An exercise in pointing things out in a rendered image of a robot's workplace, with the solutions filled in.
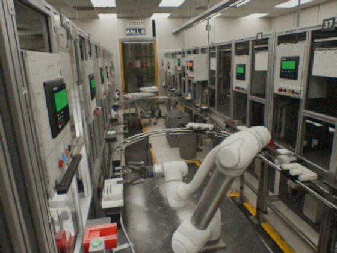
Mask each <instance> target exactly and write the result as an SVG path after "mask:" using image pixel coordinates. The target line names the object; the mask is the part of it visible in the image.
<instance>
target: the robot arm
mask: <svg viewBox="0 0 337 253"><path fill-rule="evenodd" d="M270 139H271V136H270V132H269V130H268V129H267V128H264V127H263V126H255V127H252V128H249V129H246V130H242V131H239V132H238V133H233V134H231V135H230V136H228V137H227V138H226V139H225V140H224V141H222V142H221V144H220V145H218V146H216V147H215V148H214V149H213V150H212V151H211V152H210V153H209V154H208V155H207V156H206V158H205V159H204V160H203V162H202V164H201V165H200V168H199V170H198V172H197V173H196V174H195V176H194V178H193V180H192V181H191V182H190V183H189V184H186V183H183V182H182V177H183V176H185V175H186V174H187V172H188V169H187V164H186V162H184V161H167V162H165V163H160V164H154V165H153V166H145V165H144V162H143V161H142V162H131V161H128V163H127V165H123V166H121V167H115V170H126V169H127V168H128V169H132V170H136V171H138V175H137V176H136V177H135V178H133V179H131V180H119V181H117V182H116V183H123V184H127V183H128V184H129V186H134V185H136V184H140V183H145V180H146V178H154V177H155V178H156V179H157V178H165V181H166V191H167V197H168V202H169V204H170V205H171V207H172V208H174V209H183V208H184V207H185V206H186V200H187V198H188V197H189V195H190V194H192V193H194V192H195V191H196V190H197V189H198V188H199V186H200V185H201V183H202V182H203V180H204V179H205V178H206V176H207V174H208V173H209V171H211V169H212V168H213V165H214V164H216V168H215V171H214V172H213V174H212V177H211V179H210V181H209V183H208V184H207V186H206V188H205V190H204V192H203V194H202V195H201V197H200V199H199V203H198V205H197V206H196V208H195V210H194V212H193V213H192V214H188V215H187V216H186V217H185V219H184V220H183V222H182V223H181V224H180V225H179V227H178V228H177V230H176V231H175V232H174V235H173V238H172V248H173V250H174V252H175V253H198V252H203V251H207V250H210V249H219V248H226V244H225V242H224V241H223V240H222V239H221V237H220V230H221V211H220V208H219V206H220V205H221V203H222V202H223V199H224V197H225V196H226V193H227V192H228V191H229V189H230V187H231V185H232V184H233V182H234V181H235V179H236V177H237V176H240V175H241V174H242V173H243V172H244V170H245V169H246V168H247V167H248V165H249V164H250V162H251V161H252V158H253V157H255V155H256V154H257V153H258V152H259V151H260V150H261V148H263V147H264V146H266V145H267V144H269V142H270ZM131 165H133V166H131ZM135 166H142V167H141V168H139V167H135ZM140 178H142V179H143V180H139V181H136V180H138V179H140Z"/></svg>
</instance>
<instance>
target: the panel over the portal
mask: <svg viewBox="0 0 337 253"><path fill-rule="evenodd" d="M127 20H143V27H127V24H126V21H127ZM117 25H118V30H117V32H118V38H133V37H152V20H151V18H150V17H117ZM125 28H146V35H144V36H126V35H125Z"/></svg>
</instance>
